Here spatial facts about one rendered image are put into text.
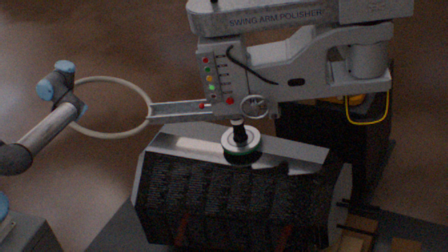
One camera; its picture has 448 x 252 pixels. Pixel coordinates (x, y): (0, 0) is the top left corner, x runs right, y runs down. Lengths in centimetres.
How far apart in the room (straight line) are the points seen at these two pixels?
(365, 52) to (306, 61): 26
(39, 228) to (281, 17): 154
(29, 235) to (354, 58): 176
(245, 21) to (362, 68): 59
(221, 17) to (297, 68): 43
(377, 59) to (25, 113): 360
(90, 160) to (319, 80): 240
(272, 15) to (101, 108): 289
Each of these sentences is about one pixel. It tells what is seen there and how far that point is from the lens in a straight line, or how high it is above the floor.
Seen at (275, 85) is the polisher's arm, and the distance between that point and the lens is 258.
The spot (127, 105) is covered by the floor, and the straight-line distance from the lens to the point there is 491.
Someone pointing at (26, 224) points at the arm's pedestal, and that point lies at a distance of 291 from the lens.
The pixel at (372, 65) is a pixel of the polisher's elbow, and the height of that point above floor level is 131.
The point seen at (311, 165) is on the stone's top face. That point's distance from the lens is 279.
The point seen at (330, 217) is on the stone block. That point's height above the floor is 62.
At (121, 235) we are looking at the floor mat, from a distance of 379.
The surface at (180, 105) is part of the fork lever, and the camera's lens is 286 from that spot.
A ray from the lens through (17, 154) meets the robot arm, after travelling 209.
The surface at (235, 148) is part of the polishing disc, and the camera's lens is 286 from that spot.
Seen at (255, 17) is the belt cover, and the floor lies 163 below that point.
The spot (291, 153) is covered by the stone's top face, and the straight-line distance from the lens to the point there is 287.
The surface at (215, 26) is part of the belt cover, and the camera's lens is 240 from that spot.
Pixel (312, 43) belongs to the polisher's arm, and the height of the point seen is 146.
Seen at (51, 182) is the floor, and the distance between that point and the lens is 443.
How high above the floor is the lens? 275
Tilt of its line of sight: 39 degrees down
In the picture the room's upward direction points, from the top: 12 degrees counter-clockwise
